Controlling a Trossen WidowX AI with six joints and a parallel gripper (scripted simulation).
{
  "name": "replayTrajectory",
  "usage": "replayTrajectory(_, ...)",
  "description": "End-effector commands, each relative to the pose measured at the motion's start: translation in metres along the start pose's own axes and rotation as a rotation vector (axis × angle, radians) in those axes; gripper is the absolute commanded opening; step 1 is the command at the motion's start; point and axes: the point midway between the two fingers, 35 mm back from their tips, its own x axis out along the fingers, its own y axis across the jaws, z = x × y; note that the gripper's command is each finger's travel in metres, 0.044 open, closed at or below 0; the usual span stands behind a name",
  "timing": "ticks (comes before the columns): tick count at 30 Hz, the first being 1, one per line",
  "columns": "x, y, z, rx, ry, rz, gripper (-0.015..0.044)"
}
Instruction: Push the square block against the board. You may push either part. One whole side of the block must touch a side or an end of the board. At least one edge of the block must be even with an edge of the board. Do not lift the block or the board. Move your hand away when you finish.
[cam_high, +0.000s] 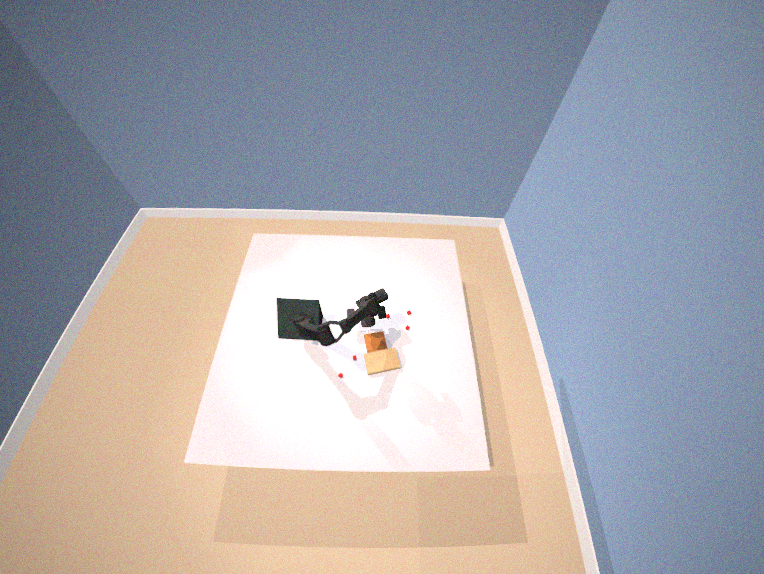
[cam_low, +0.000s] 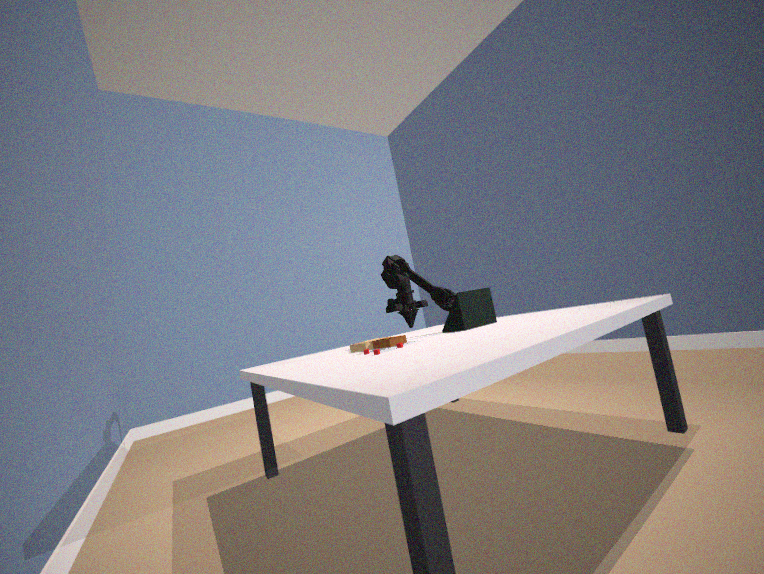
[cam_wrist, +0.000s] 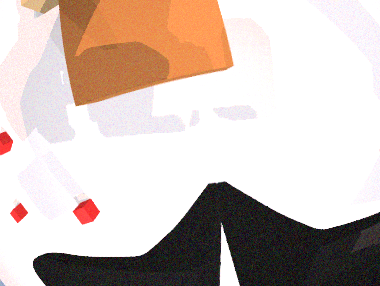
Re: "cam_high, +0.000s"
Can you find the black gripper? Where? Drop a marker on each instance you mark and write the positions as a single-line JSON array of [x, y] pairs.
[[381, 313]]

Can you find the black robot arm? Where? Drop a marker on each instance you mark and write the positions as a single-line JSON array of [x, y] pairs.
[[367, 306]]

